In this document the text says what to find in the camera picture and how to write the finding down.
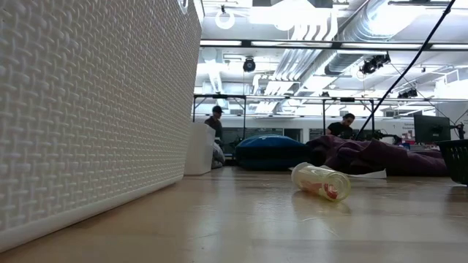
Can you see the grey patterned hospital gown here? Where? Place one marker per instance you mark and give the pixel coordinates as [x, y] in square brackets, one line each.
[218, 157]

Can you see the yellow pill bottle red pills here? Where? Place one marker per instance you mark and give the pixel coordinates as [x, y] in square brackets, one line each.
[318, 180]

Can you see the purple scrubs cloth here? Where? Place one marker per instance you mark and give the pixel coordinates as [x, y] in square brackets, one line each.
[384, 157]

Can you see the small white plastic bin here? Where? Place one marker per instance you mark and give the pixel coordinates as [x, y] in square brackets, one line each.
[199, 149]

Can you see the large white woven bin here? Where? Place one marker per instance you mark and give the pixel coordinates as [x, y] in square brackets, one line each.
[91, 109]

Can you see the black mesh basket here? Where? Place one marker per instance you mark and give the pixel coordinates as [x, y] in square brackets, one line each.
[455, 160]

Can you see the person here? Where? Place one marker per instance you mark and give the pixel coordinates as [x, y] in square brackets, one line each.
[340, 129]
[215, 126]

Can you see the blue first aid pouch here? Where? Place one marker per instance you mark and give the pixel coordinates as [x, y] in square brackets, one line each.
[270, 149]

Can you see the black overhead beam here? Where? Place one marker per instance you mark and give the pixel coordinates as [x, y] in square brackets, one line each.
[292, 44]

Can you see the black ceiling spotlight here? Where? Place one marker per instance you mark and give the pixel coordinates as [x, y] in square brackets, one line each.
[369, 66]

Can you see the black computer monitor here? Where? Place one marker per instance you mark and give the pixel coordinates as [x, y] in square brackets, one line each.
[431, 128]

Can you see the black dome camera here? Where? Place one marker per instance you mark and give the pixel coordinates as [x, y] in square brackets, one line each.
[249, 65]

